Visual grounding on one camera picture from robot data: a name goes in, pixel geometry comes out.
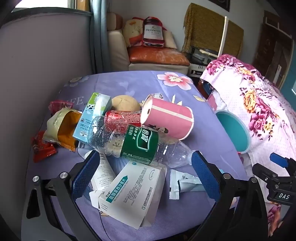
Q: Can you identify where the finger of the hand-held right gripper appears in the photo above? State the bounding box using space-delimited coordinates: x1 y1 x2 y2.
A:
252 163 281 184
269 152 296 173

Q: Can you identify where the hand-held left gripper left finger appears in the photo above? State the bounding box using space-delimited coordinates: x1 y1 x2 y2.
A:
22 150 102 241

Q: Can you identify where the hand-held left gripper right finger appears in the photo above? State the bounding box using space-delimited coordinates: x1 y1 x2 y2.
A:
191 150 269 241

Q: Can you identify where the white grey sachet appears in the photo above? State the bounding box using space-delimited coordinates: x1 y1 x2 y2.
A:
169 169 205 200

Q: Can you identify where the orange red snack bag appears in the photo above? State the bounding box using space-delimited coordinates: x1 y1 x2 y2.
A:
31 131 58 163

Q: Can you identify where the teal plastic bin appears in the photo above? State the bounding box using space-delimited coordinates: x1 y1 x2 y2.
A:
214 110 251 154

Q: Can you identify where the white teal medicine box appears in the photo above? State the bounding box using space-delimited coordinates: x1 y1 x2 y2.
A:
90 161 167 229

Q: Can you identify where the blue green milk carton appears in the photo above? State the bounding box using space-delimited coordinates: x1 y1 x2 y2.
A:
73 92 113 145

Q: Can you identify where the clear bottle with green label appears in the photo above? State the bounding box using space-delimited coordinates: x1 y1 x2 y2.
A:
87 116 197 168

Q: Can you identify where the red drink can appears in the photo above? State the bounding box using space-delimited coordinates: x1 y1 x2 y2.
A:
105 110 142 128

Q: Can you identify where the pink red snack bag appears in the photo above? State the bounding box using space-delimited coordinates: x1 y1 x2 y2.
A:
48 100 74 116

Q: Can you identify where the beige yellow snack bag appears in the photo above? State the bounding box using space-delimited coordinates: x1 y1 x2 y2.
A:
42 109 83 152

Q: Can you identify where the pink paper cup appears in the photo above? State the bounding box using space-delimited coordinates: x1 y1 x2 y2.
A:
141 94 194 141

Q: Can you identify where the pink floral bedsheet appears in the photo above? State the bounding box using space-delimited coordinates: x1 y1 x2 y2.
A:
200 54 296 232

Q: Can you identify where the teal wardrobe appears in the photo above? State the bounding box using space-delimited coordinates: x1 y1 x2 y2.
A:
281 67 296 93

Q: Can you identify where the round bread bun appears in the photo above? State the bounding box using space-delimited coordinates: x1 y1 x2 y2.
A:
111 95 141 112

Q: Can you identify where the purple floral cloth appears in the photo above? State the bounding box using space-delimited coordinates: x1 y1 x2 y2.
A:
21 71 249 241

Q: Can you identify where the white low cabinet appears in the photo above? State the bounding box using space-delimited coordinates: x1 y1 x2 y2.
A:
187 46 220 78

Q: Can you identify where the brown wooden door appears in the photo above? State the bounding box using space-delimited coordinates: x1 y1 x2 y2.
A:
252 10 294 88

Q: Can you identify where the cream armchair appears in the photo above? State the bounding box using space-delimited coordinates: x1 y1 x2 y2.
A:
107 11 191 75

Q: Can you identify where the orange seat cushion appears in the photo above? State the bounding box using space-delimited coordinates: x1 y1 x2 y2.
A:
128 46 190 65

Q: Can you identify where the blue grey curtain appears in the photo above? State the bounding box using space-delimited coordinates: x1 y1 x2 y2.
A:
89 0 109 75

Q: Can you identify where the white board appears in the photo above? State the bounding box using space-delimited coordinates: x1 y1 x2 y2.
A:
218 16 229 57

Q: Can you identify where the beige pillow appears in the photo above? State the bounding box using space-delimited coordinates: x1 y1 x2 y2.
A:
162 30 177 49

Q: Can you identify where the floral yellow pillow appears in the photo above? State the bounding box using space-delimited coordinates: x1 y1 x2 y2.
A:
122 18 145 48

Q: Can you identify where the brown patterned cloth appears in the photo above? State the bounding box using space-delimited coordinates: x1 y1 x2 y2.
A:
181 3 244 58

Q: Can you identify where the red bottle print bag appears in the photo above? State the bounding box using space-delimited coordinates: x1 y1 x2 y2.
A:
142 16 167 49

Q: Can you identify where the window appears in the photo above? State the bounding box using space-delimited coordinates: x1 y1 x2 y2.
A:
14 0 90 12

